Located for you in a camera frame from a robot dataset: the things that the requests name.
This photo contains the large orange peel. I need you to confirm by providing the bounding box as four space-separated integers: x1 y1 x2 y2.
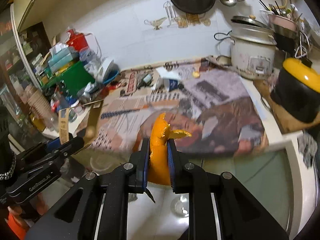
148 113 192 185

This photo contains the white trash bowl on floor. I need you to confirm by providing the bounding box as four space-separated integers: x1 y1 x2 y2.
170 194 189 218

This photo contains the glass door cabinet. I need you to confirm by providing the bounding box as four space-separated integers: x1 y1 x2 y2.
1 8 46 142

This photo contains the green plastic box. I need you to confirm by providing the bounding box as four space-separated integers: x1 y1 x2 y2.
42 61 95 96

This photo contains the newspaper sheet on counter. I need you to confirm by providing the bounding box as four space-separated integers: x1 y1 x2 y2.
91 65 268 156

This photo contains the wooden cutting board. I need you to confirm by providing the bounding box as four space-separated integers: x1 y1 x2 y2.
253 80 319 134

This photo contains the blue plastic basin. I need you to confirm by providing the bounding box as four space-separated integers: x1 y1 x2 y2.
103 69 119 85

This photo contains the white perforated round lid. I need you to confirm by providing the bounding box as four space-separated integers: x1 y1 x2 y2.
95 57 114 83

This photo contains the red plastic jug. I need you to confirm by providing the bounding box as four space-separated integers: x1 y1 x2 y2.
66 29 89 52

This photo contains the retro printed table mat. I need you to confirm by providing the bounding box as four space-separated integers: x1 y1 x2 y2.
107 59 213 97

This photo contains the small orange peel piece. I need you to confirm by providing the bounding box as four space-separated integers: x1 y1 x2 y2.
192 72 200 78

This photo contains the small dark glass bottle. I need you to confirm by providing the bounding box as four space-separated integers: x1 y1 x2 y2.
137 73 153 89

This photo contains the black pot yellow lid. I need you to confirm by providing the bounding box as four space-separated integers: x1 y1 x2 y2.
270 58 319 124

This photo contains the white rice cooker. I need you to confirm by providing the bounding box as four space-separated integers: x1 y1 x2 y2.
229 16 277 80

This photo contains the pink utensil holder bowl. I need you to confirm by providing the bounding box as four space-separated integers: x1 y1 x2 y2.
268 14 298 31

